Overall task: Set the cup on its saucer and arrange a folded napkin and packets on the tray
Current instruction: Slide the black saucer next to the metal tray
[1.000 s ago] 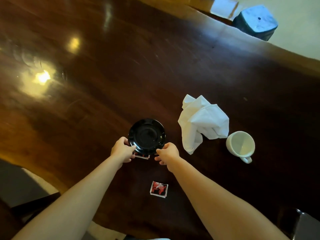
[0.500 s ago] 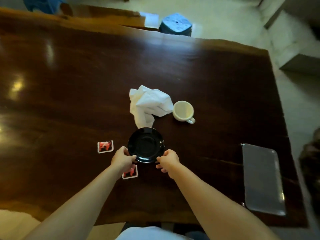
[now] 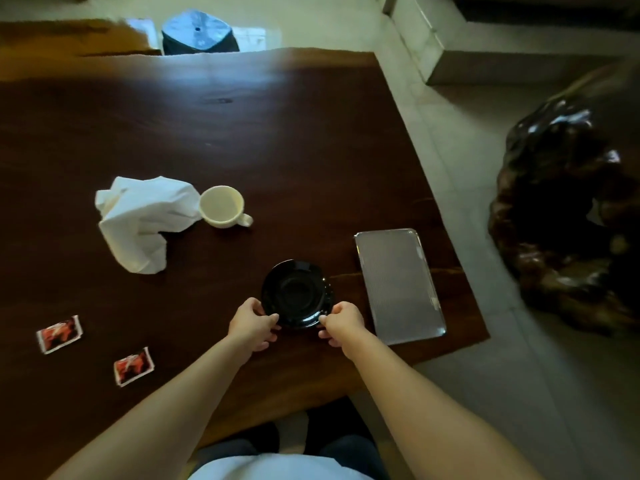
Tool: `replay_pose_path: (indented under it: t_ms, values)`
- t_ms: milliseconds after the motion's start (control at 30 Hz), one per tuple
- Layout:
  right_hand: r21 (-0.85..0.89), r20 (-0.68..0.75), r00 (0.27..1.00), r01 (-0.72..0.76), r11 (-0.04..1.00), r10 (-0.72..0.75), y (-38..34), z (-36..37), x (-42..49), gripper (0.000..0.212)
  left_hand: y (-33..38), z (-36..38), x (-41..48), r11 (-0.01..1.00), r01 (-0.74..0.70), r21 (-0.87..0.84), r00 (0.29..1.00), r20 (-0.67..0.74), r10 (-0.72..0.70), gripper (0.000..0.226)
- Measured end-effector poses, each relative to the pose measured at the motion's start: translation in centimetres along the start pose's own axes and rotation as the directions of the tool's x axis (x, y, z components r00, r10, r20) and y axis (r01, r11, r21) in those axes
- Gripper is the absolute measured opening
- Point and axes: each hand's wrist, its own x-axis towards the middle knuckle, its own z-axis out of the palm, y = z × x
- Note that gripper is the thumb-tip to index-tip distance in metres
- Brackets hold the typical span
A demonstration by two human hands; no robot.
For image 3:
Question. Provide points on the white crumpled cloth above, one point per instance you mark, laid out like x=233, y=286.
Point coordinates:
x=140, y=219

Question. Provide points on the person's black shoe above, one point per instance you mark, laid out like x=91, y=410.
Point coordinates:
x=257, y=437

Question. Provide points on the silver rectangular tray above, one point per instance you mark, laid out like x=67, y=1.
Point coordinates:
x=399, y=286

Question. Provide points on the white stone step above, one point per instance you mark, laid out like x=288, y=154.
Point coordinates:
x=500, y=44

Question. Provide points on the red sachet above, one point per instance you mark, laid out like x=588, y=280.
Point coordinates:
x=133, y=366
x=59, y=334

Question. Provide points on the person's left hand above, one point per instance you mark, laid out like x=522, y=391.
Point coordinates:
x=250, y=324

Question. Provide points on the black saucer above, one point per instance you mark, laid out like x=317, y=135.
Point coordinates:
x=297, y=293

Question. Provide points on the white cup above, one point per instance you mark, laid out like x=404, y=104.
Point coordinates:
x=222, y=206

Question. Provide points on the person's right forearm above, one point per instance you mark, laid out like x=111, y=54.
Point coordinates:
x=430, y=419

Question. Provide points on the person's white shirt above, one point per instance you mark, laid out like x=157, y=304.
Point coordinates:
x=280, y=467

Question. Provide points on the person's left forearm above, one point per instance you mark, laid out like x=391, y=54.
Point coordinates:
x=155, y=419

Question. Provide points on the person's right thumb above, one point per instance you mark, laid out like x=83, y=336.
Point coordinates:
x=334, y=310

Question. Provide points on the blue drum stool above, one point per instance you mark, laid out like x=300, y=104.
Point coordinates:
x=198, y=32

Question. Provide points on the person's left thumb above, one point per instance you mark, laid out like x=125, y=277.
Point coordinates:
x=257, y=306

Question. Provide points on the person's right hand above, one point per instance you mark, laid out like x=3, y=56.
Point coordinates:
x=345, y=322

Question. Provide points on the dark carved wooden stool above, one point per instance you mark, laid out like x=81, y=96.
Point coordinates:
x=570, y=204

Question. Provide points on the person's dark trousers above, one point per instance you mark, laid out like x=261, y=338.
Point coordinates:
x=350, y=452

